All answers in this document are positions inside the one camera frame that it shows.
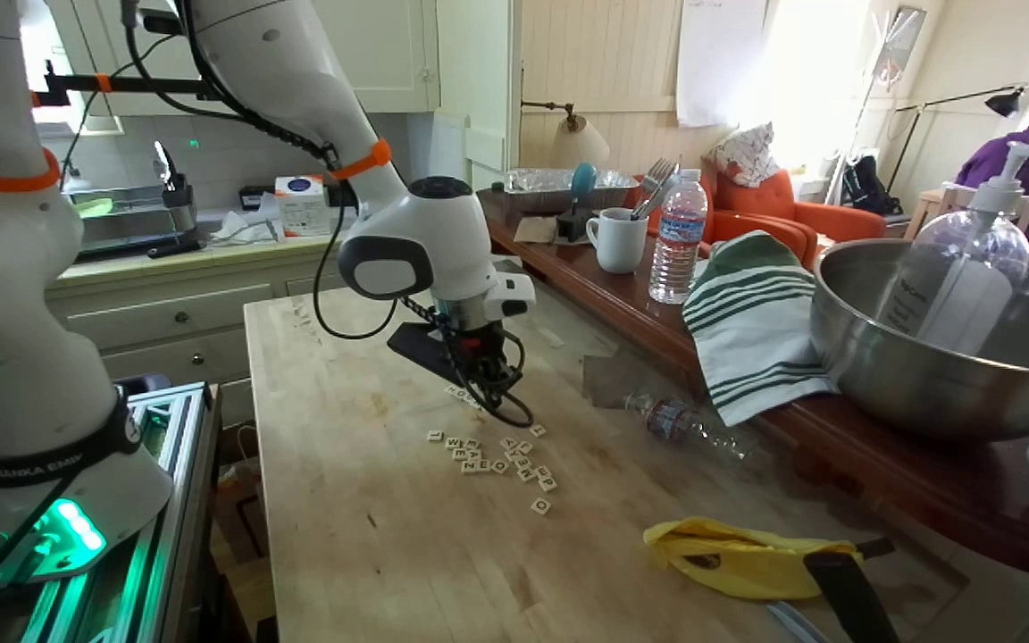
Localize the white ceramic mug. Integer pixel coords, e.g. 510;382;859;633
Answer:
584;202;650;278

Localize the white green striped towel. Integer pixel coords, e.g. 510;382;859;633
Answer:
680;227;840;430

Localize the black tool handle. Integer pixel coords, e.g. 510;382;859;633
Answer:
805;550;903;643

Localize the white tape roll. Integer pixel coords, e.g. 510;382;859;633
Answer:
272;170;328;215

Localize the large stainless steel bowl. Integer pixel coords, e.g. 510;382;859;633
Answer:
809;235;1029;447

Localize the clear pump sanitizer bottle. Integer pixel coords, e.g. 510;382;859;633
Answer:
873;140;1029;358

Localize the black floor lamp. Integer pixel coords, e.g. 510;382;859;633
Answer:
884;83;1029;192

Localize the cream table lamp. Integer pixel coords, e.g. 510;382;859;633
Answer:
523;97;616;170

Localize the white paper wall sheet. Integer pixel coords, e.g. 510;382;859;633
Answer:
671;0;772;133

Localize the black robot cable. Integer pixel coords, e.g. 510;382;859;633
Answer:
117;0;407;342

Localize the white shallow tray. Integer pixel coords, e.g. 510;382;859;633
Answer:
503;163;641;198

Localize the yellow banana peel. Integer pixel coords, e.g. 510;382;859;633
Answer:
641;513;896;606

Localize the orange armchair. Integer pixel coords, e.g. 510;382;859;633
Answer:
697;157;891;267

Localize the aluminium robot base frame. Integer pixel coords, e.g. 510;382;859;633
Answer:
0;379;228;643

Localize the cream cabinet with drawers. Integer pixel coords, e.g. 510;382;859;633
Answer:
37;227;350;392

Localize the dark brown wooden counter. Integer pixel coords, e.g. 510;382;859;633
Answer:
478;186;1029;588

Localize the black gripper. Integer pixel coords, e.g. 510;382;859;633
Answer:
387;319;523;407

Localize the black countertop appliance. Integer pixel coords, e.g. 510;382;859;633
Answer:
63;140;204;259

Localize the crushed clear plastic bottle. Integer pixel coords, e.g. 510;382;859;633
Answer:
621;392;759;460

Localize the upright clear water bottle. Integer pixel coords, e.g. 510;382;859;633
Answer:
646;163;710;308

